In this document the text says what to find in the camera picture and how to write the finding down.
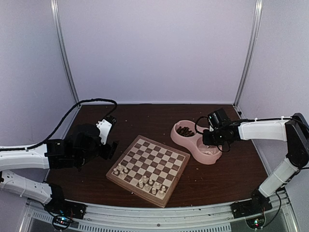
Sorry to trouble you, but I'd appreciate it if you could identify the white king piece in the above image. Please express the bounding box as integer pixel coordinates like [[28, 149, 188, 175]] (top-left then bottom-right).
[[142, 175, 148, 184]]

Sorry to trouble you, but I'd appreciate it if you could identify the white rook piece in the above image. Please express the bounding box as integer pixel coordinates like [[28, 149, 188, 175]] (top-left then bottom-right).
[[159, 190, 165, 196]]

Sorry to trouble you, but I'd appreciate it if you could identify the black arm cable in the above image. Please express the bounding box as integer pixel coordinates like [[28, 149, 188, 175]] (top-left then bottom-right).
[[0, 97, 118, 152], [194, 116, 231, 153]]

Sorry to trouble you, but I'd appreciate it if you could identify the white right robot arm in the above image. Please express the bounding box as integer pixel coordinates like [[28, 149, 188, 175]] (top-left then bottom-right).
[[201, 108, 309, 214]]

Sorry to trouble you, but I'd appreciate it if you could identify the front aluminium rail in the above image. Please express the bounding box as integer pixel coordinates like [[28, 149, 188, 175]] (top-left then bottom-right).
[[24, 195, 294, 232]]

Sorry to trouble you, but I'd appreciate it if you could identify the wooden chess board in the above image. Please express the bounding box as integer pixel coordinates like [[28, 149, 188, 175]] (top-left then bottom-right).
[[106, 135, 190, 208]]

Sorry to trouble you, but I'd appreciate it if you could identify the dark chess pieces pile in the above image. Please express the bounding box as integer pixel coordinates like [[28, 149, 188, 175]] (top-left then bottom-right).
[[176, 126, 195, 137]]

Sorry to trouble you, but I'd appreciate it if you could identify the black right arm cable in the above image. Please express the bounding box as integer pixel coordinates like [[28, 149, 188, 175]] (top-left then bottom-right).
[[194, 116, 231, 153]]

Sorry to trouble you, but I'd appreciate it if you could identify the left aluminium frame post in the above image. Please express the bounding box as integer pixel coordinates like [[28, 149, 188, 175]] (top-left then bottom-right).
[[50, 0, 79, 103]]

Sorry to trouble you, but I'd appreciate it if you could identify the right aluminium frame post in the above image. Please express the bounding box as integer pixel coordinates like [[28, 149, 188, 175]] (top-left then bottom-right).
[[233, 0, 263, 108]]

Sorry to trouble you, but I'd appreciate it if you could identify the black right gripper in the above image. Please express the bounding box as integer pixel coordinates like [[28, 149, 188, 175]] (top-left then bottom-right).
[[203, 129, 225, 146]]

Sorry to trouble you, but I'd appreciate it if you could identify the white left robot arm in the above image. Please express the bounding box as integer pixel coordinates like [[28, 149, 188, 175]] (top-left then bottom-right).
[[0, 120, 117, 215]]

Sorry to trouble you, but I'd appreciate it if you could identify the aluminium frame post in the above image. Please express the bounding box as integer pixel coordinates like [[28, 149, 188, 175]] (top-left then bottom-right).
[[50, 0, 79, 103], [233, 0, 263, 108]]

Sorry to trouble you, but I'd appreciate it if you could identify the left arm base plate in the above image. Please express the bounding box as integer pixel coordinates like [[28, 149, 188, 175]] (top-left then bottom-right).
[[44, 201, 86, 219]]

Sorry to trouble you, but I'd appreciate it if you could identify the pink double bowl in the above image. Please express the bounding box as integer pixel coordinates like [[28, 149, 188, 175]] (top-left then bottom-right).
[[170, 120, 222, 165]]

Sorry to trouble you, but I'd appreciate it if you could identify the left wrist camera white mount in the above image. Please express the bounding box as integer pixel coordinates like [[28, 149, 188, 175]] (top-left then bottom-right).
[[96, 116, 117, 145]]

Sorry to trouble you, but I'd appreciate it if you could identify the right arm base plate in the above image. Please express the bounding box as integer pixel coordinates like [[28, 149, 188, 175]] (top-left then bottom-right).
[[230, 200, 272, 218]]

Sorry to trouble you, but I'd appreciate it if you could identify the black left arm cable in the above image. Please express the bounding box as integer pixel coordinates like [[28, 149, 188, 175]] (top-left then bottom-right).
[[0, 97, 118, 152]]

